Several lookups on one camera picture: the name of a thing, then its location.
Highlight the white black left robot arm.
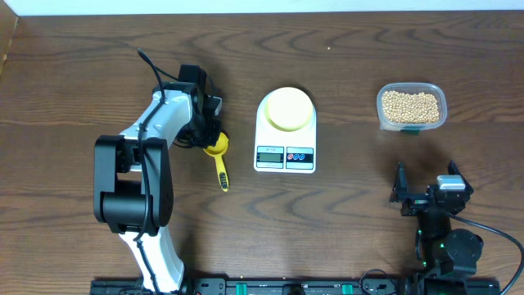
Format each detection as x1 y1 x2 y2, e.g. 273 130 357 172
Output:
93 74 222 294

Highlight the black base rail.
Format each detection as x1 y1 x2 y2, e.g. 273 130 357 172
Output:
88 277 500 295

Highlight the yellow plastic measuring scoop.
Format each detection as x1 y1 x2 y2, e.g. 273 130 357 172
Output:
204 132 229 192

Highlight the clear container of soybeans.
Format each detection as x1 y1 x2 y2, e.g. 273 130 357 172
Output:
377 82 448 133

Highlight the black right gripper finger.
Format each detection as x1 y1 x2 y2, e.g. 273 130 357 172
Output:
447 160 462 176
390 162 409 202

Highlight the yellow plastic bowl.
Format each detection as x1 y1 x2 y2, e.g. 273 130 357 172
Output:
264 87 314 132

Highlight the white digital kitchen scale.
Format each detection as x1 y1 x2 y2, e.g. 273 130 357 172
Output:
253 92 317 174

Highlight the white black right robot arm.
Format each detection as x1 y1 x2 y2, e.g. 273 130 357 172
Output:
390 161 484 294

